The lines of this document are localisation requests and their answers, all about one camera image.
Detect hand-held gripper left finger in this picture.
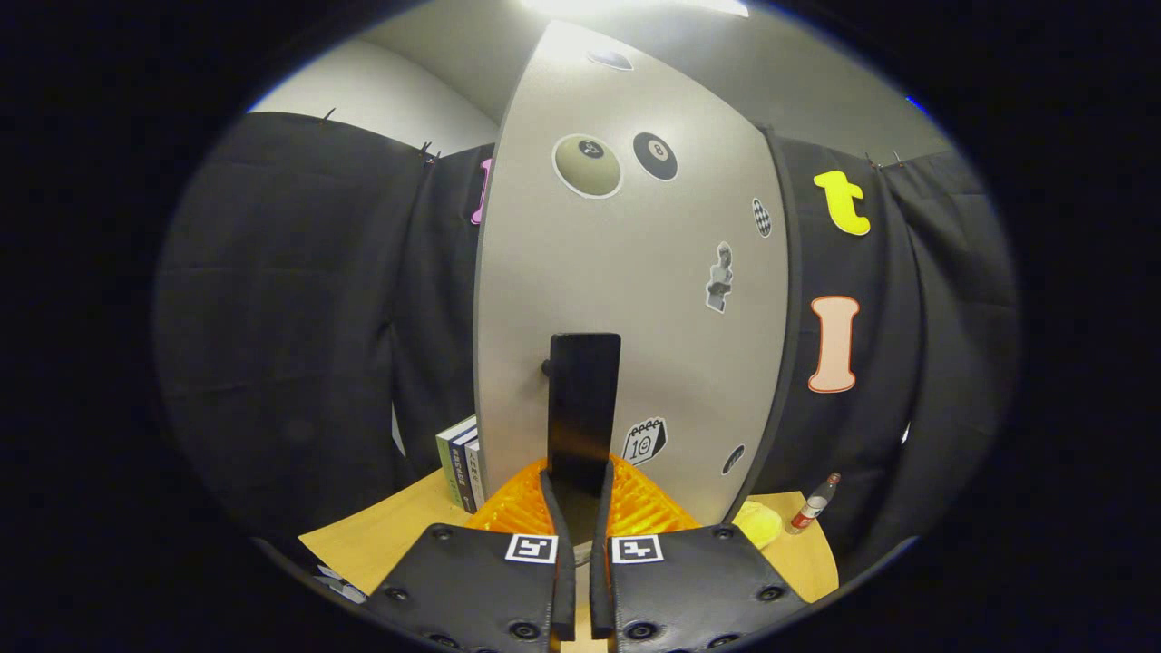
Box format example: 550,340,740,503
361,456,578,653

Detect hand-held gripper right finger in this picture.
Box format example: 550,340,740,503
590,453,810,653

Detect black door handle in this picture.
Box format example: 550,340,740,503
542,332,623,498

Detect dark grey shoe cabinet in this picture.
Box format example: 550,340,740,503
726,125,806,527

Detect dark blue book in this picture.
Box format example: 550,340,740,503
451,426,482,513

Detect green and white book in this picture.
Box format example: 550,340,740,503
435,415,477,509

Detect yellow textured object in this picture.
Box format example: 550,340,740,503
733,501,783,551

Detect clear bottle with red label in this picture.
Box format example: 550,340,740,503
785,472,842,535

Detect white printed paper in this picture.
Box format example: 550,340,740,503
315,564,368,606

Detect black backdrop cloth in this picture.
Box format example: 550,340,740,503
154,111,1021,581

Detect ceiling light panel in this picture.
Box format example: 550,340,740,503
522,0,749,19

